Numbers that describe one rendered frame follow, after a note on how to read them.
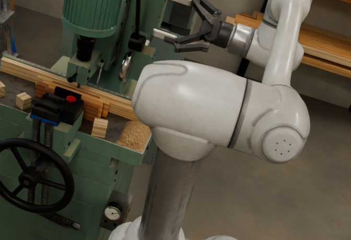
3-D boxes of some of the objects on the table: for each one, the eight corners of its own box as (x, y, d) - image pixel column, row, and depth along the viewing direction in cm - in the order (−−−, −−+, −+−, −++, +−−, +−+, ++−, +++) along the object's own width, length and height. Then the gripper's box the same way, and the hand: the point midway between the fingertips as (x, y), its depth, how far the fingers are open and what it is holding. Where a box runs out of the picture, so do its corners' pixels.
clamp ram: (44, 118, 158) (46, 96, 153) (53, 107, 164) (56, 85, 159) (69, 127, 157) (73, 105, 152) (78, 115, 164) (82, 94, 159)
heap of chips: (115, 143, 158) (117, 134, 156) (128, 120, 170) (130, 112, 168) (141, 152, 158) (143, 143, 155) (152, 128, 169) (154, 120, 167)
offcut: (23, 101, 163) (24, 91, 161) (30, 107, 162) (31, 97, 160) (15, 104, 161) (16, 94, 159) (22, 110, 159) (23, 100, 157)
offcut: (106, 129, 162) (108, 120, 160) (104, 138, 159) (106, 128, 156) (92, 127, 162) (94, 117, 159) (91, 135, 158) (93, 125, 156)
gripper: (215, 78, 139) (145, 54, 140) (239, 10, 148) (173, -12, 149) (220, 66, 132) (147, 41, 133) (245, -4, 141) (176, -28, 142)
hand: (164, 14), depth 141 cm, fingers open, 13 cm apart
